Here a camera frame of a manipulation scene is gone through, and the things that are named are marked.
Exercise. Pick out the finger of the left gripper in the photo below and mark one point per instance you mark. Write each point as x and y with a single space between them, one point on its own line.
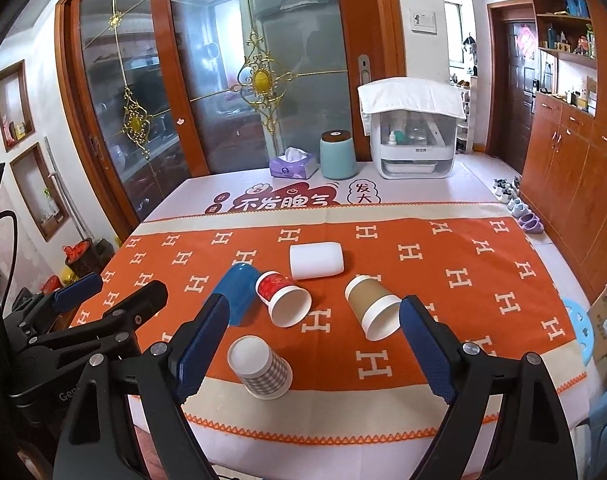
61 356
35 315

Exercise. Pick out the blue plastic cup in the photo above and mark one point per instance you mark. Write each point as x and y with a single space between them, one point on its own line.
238 286

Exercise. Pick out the orange H-pattern tablecloth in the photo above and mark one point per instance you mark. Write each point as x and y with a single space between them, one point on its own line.
471 264

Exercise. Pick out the red paper cup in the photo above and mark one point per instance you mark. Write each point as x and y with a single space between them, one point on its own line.
288 304

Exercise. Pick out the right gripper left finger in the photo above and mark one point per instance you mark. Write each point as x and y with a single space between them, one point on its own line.
98 439

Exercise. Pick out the grey checked paper cup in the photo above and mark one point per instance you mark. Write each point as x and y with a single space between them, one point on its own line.
265 375

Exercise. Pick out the wooden glass sliding door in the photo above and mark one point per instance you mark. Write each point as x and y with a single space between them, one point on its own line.
160 91

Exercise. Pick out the purple slippers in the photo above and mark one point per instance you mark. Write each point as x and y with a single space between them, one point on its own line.
531 223

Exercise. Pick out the white paper cup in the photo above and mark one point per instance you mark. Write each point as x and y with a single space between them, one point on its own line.
316 260

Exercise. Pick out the brown sleeved paper cup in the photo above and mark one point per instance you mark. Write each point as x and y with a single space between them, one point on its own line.
376 309

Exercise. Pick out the white countertop appliance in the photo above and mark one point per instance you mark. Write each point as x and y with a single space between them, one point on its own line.
412 145

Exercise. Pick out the white cloth on appliance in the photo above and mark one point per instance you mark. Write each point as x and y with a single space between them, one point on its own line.
411 94

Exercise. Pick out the wooden wall cabinet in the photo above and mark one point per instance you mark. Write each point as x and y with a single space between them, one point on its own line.
565 174

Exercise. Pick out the teal canister brown lid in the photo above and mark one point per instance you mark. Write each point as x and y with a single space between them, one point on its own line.
337 155

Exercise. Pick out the purple tissue box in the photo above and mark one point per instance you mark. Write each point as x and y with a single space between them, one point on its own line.
294 164

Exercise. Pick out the white wall switch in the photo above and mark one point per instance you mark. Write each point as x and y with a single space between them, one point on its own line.
424 22

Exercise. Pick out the blue plastic stool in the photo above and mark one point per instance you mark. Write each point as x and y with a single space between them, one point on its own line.
583 329

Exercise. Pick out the dark wooden entrance door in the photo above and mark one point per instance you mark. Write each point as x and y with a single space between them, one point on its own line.
512 72

